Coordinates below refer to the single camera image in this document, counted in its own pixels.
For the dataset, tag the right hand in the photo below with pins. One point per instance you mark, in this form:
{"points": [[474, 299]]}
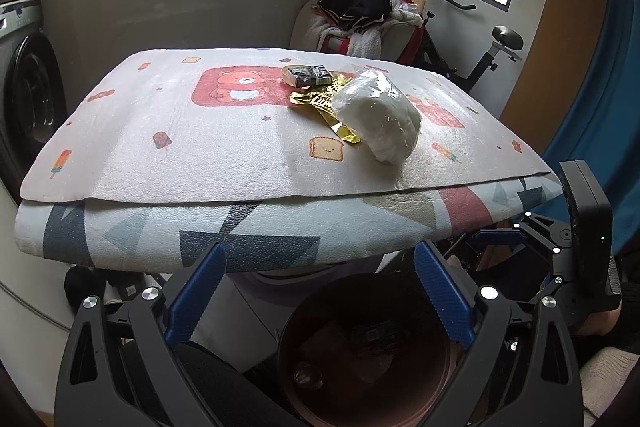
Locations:
{"points": [[599, 323]]}

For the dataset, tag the gold foil wrapper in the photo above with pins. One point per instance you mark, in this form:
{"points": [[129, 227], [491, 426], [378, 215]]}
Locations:
{"points": [[320, 99]]}

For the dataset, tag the pile of clothes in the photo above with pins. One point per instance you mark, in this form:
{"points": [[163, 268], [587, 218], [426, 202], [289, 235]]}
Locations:
{"points": [[357, 27]]}

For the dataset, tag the small black snack packet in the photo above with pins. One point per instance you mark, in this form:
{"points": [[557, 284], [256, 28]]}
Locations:
{"points": [[302, 76]]}

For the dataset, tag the blue curtain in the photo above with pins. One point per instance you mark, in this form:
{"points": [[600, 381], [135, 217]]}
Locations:
{"points": [[602, 125]]}

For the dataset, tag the chair under clothes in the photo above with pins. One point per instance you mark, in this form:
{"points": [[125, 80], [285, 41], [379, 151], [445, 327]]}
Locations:
{"points": [[400, 44]]}

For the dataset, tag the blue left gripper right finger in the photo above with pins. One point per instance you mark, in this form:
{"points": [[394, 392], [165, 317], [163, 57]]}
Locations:
{"points": [[453, 308]]}

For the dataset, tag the washing machine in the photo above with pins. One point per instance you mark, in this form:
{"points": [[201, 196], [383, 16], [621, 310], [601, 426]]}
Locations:
{"points": [[32, 97]]}

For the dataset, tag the white stuffed plastic bag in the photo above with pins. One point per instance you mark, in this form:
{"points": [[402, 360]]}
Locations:
{"points": [[380, 114]]}

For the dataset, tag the white printed cartoon mat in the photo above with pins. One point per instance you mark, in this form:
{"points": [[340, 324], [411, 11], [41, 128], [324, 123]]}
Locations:
{"points": [[172, 127]]}

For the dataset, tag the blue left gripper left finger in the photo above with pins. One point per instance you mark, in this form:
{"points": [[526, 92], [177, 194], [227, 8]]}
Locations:
{"points": [[188, 292]]}

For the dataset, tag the geometric patterned folded mat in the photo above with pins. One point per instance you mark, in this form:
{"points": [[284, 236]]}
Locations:
{"points": [[262, 236]]}

